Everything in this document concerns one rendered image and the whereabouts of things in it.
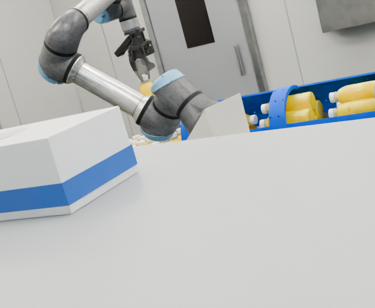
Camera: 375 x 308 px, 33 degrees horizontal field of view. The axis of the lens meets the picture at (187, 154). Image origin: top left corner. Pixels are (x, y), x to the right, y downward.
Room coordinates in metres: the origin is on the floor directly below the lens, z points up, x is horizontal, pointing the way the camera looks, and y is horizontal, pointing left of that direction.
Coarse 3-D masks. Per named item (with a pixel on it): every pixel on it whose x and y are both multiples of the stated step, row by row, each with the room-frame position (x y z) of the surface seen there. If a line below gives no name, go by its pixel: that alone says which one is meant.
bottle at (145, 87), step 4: (148, 80) 2.68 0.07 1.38; (144, 84) 2.67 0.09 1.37; (148, 84) 2.67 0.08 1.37; (152, 84) 2.68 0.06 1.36; (140, 88) 2.68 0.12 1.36; (144, 88) 2.66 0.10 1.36; (148, 88) 2.66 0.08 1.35; (140, 92) 2.68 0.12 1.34; (144, 92) 2.66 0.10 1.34; (148, 92) 2.66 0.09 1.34
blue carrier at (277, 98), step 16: (336, 80) 2.41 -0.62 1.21; (352, 80) 2.40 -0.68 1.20; (368, 80) 2.39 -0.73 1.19; (256, 96) 2.61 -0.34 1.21; (272, 96) 2.43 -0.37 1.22; (320, 96) 2.52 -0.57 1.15; (256, 112) 2.69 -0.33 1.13; (272, 112) 2.38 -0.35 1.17; (368, 112) 2.16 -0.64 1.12; (256, 128) 2.40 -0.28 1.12; (272, 128) 2.36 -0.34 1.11
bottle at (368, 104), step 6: (348, 102) 2.28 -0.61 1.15; (354, 102) 2.26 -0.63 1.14; (360, 102) 2.24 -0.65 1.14; (366, 102) 2.23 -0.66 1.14; (372, 102) 2.21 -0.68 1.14; (336, 108) 2.30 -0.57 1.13; (342, 108) 2.27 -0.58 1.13; (348, 108) 2.26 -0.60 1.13; (354, 108) 2.24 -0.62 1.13; (360, 108) 2.23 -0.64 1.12; (366, 108) 2.22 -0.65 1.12; (372, 108) 2.21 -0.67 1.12; (336, 114) 2.29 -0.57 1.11; (342, 114) 2.27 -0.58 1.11; (348, 114) 2.25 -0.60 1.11
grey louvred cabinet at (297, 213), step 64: (320, 128) 0.65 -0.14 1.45; (128, 192) 0.60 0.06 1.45; (192, 192) 0.54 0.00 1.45; (256, 192) 0.49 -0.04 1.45; (320, 192) 0.44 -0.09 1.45; (0, 256) 0.50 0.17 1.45; (64, 256) 0.46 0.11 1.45; (128, 256) 0.42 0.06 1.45; (192, 256) 0.39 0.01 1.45; (256, 256) 0.36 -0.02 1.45; (320, 256) 0.33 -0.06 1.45
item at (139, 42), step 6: (132, 30) 2.64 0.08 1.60; (138, 30) 2.63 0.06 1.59; (144, 30) 2.66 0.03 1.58; (132, 36) 2.67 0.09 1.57; (138, 36) 2.64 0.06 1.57; (132, 42) 2.66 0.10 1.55; (138, 42) 2.64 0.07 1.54; (144, 42) 2.64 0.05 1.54; (150, 42) 2.67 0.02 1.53; (132, 48) 2.65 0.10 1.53; (138, 48) 2.63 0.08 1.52; (144, 48) 2.63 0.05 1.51; (150, 48) 2.66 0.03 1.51; (132, 54) 2.65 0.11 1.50; (138, 54) 2.65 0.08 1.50; (144, 54) 2.62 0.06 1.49
